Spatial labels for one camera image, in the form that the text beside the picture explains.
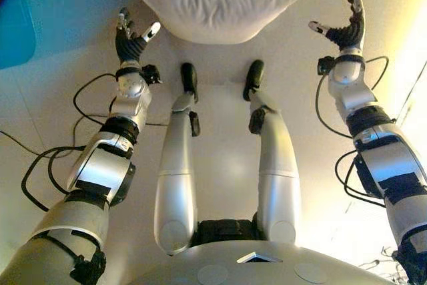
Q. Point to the silver robot torso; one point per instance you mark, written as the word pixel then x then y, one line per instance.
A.
pixel 233 271

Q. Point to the black left robot foot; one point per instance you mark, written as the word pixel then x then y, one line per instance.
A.
pixel 189 78

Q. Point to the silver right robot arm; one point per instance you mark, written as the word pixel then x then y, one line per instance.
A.
pixel 387 161

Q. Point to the black right robot foot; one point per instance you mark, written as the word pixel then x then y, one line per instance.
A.
pixel 253 78

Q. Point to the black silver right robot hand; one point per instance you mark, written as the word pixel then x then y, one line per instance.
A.
pixel 350 36

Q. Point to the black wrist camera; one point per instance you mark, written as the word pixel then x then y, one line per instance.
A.
pixel 151 74
pixel 325 64

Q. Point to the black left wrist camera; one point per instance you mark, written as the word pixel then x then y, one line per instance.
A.
pixel 151 74

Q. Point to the black robot waist block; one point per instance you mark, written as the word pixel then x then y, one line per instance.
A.
pixel 223 230

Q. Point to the silver right robot leg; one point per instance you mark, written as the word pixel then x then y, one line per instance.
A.
pixel 278 181

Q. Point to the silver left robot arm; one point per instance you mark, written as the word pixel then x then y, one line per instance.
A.
pixel 100 168

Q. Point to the black robot foot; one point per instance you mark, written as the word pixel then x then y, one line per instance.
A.
pixel 253 78
pixel 189 78

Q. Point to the silver left robot leg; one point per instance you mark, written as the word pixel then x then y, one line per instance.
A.
pixel 175 181

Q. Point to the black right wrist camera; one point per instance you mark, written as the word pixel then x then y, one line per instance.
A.
pixel 325 64

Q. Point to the silver robot leg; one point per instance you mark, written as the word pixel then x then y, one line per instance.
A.
pixel 278 181
pixel 175 181

